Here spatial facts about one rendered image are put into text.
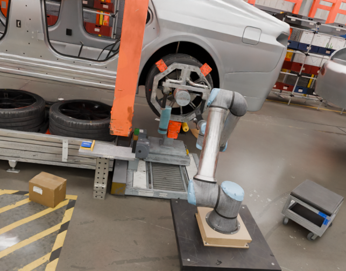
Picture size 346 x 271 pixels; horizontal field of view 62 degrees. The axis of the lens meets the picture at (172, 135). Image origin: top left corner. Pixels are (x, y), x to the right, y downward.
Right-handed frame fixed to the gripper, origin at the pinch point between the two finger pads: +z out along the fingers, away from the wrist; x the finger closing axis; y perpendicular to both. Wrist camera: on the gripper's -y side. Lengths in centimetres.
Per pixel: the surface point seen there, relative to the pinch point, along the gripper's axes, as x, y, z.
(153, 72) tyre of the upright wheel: -24, -47, 23
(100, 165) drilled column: -88, 9, -27
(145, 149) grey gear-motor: -51, 16, 5
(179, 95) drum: -8.4, -23.1, 2.4
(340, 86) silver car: 222, 40, 102
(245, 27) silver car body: 68, -65, 18
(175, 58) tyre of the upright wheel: -1, -54, 20
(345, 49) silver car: 300, 8, 185
